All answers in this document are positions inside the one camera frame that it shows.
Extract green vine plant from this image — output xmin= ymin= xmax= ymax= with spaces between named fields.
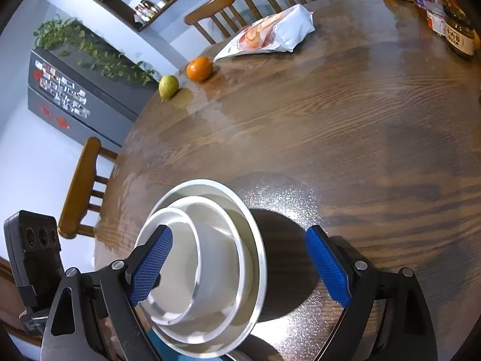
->
xmin=34 ymin=15 xmax=160 ymax=87

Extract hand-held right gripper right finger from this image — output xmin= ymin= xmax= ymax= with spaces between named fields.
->
xmin=305 ymin=225 xmax=438 ymax=361

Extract green pear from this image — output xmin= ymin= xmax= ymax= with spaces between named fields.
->
xmin=158 ymin=75 xmax=179 ymax=99

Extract blue plate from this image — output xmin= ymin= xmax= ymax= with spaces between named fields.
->
xmin=145 ymin=327 xmax=166 ymax=361

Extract dark wooden wall shelf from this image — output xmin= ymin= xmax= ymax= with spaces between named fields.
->
xmin=62 ymin=0 xmax=226 ymax=32

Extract orange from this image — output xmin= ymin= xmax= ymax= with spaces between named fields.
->
xmin=186 ymin=56 xmax=213 ymax=82

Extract white snack bag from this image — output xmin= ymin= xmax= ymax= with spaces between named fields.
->
xmin=213 ymin=4 xmax=315 ymax=61

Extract dark sauce jar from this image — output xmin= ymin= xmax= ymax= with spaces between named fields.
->
xmin=443 ymin=5 xmax=476 ymax=59

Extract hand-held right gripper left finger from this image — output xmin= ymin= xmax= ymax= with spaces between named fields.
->
xmin=41 ymin=224 xmax=174 ymax=361

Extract grey bowl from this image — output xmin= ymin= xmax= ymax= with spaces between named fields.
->
xmin=133 ymin=179 xmax=267 ymax=359

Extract small white label jar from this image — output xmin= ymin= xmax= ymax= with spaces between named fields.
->
xmin=426 ymin=8 xmax=448 ymax=36

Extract white bowl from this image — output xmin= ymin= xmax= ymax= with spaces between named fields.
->
xmin=145 ymin=196 xmax=253 ymax=341

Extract white ribbed ramekin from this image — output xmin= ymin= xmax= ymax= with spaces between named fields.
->
xmin=148 ymin=211 xmax=241 ymax=324

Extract grey fridge with magnets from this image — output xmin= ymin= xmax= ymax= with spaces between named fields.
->
xmin=27 ymin=47 xmax=160 ymax=147

